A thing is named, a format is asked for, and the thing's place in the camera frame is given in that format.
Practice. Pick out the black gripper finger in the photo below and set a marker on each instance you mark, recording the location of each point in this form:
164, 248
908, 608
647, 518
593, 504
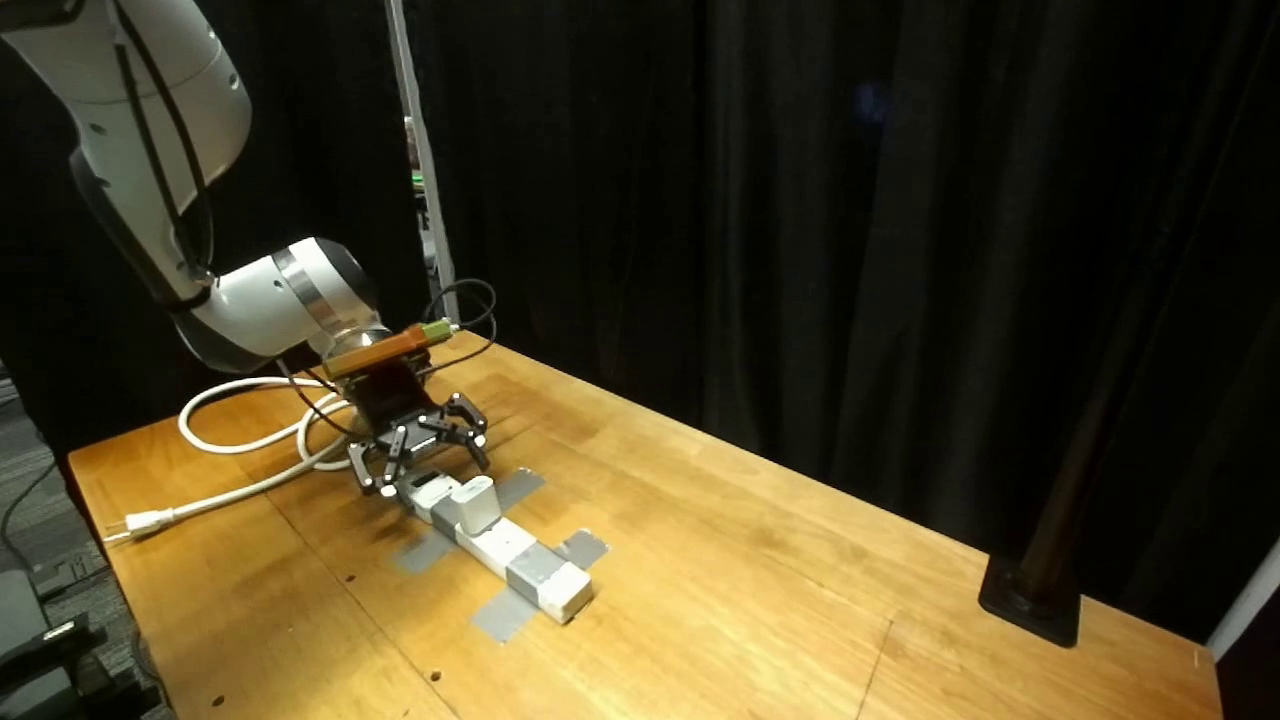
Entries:
378, 466
466, 425

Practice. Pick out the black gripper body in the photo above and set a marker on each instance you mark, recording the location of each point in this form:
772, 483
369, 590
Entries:
395, 399

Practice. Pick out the white charger head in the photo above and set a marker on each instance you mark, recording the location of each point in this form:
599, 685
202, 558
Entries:
473, 504

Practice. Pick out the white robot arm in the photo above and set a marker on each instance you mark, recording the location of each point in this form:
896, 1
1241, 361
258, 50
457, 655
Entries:
144, 133

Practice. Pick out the grey tape strip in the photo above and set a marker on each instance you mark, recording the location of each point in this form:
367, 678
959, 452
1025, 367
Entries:
426, 554

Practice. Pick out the white power strip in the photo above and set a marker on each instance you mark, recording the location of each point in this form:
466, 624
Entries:
534, 565

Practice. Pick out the white vertical pole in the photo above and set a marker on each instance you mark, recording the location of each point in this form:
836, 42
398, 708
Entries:
426, 144

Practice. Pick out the black equipment beside table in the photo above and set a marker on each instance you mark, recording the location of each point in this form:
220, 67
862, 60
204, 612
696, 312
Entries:
47, 665

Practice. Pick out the black curtain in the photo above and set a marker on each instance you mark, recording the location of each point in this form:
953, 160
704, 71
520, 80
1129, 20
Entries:
826, 200

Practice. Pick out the black pole with base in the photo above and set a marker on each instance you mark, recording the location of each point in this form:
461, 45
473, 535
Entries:
1035, 603

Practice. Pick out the white slanted bar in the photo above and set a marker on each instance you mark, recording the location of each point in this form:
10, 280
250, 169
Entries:
1245, 603

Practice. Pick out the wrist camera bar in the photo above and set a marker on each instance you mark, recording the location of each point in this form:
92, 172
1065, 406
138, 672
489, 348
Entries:
388, 348

